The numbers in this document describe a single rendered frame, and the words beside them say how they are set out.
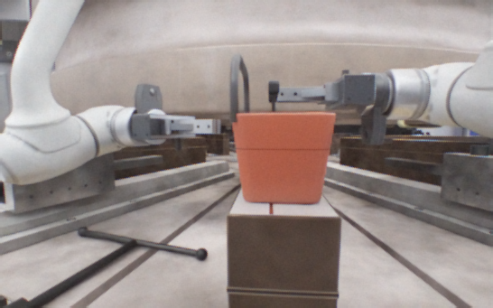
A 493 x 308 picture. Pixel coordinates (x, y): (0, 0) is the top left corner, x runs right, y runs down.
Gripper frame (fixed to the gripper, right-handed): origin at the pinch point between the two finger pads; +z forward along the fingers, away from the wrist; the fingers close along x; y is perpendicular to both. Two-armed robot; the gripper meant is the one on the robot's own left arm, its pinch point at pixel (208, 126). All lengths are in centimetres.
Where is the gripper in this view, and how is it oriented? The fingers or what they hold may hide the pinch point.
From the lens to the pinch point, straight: 48.8
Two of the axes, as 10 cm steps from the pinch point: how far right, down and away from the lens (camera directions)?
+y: 0.0, 9.9, 1.0
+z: 8.9, 0.5, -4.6
